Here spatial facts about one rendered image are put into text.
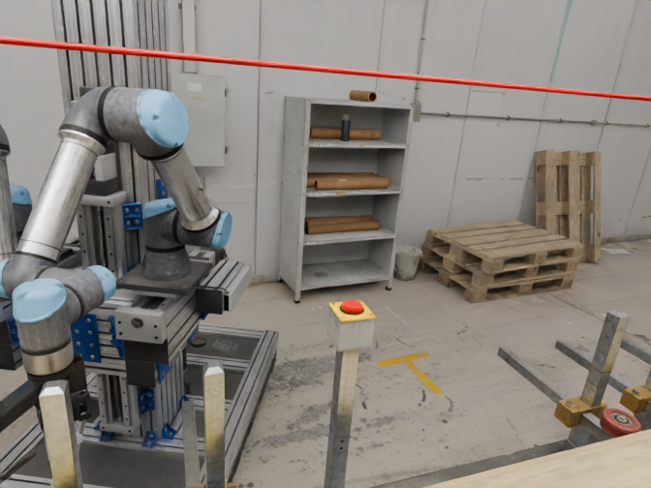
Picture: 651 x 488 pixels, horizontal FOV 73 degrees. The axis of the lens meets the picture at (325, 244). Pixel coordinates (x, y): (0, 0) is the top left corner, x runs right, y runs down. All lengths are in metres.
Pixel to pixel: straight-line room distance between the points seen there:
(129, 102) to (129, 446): 1.44
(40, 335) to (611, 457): 1.16
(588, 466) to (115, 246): 1.42
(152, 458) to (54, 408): 1.20
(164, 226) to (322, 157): 2.52
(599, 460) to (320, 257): 3.11
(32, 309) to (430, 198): 3.93
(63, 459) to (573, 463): 1.00
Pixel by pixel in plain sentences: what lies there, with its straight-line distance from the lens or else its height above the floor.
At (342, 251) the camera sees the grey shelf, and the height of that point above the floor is 0.23.
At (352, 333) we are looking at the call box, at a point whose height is 1.19.
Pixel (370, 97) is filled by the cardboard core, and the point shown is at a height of 1.59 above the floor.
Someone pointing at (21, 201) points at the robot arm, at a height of 1.23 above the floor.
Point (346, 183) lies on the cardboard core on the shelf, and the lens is 3.43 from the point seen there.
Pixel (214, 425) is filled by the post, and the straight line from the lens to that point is 0.91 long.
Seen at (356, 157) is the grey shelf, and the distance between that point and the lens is 3.88.
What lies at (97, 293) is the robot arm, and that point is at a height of 1.22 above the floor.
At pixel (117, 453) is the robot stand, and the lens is 2.09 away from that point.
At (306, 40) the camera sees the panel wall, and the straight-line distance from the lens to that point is 3.65.
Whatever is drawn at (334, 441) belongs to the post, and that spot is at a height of 0.92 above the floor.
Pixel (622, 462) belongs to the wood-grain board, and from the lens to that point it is 1.24.
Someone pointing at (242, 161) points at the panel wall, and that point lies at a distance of 3.53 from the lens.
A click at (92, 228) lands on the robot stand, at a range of 1.62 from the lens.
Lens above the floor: 1.61
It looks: 19 degrees down
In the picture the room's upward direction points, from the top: 4 degrees clockwise
